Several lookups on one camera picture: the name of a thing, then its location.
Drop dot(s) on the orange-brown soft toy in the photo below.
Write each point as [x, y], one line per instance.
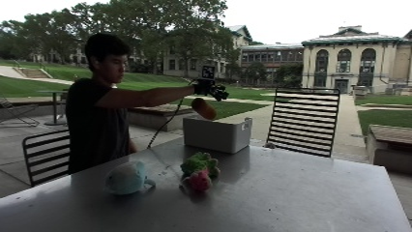
[205, 109]

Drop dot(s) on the white marker cube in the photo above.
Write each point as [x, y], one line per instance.
[209, 72]

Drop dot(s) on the grey building behind trees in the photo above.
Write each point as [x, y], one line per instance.
[181, 64]

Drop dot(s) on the white plastic bin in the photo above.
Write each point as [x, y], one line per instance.
[215, 134]

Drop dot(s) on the dark brick building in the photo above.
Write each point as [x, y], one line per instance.
[270, 59]

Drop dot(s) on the stone bench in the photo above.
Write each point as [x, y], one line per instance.
[391, 146]
[157, 116]

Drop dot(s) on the black slatted metal chair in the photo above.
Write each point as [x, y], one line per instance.
[46, 156]
[305, 122]

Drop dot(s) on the green soft toy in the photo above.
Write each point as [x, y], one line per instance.
[198, 163]

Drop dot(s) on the large green tree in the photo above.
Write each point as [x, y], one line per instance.
[171, 25]

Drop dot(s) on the pink soft toy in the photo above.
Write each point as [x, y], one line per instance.
[199, 181]

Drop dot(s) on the the person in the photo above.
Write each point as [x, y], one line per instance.
[97, 129]

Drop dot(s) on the cream building with arched windows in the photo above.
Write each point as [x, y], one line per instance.
[357, 63]

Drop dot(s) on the light blue soft toy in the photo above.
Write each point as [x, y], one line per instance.
[126, 178]

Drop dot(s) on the round outdoor table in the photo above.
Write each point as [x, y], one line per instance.
[55, 106]

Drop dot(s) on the reclined metal lounge chair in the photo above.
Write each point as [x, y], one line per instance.
[18, 112]

